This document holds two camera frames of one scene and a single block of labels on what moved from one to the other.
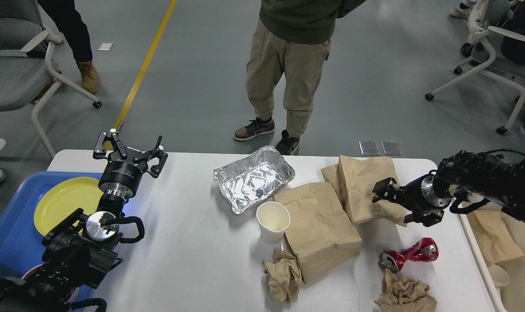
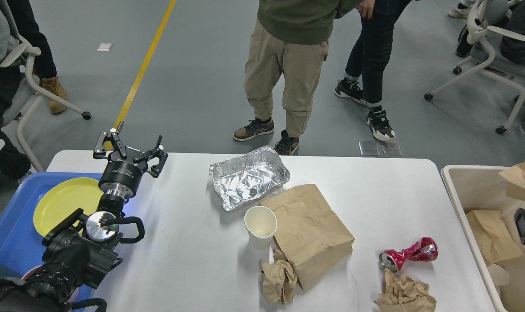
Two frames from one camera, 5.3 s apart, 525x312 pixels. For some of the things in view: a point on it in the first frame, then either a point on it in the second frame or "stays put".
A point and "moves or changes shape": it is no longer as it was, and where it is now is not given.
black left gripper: x=122 y=175 stays put
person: x=62 y=17 -> x=44 y=68
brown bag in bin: x=498 y=245 stays put
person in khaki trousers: x=293 y=37 stays put
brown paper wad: x=404 y=294 stays put
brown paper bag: x=354 y=180 moves or changes shape
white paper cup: x=273 y=219 -> x=260 y=223
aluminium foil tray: x=252 y=182 moves or changes shape
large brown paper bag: x=322 y=234 moves or changes shape
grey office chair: x=17 y=74 -> x=25 y=53
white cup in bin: x=499 y=276 stays put
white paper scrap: x=106 y=46 stays put
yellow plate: x=61 y=200 stays put
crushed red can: x=426 y=250 stays put
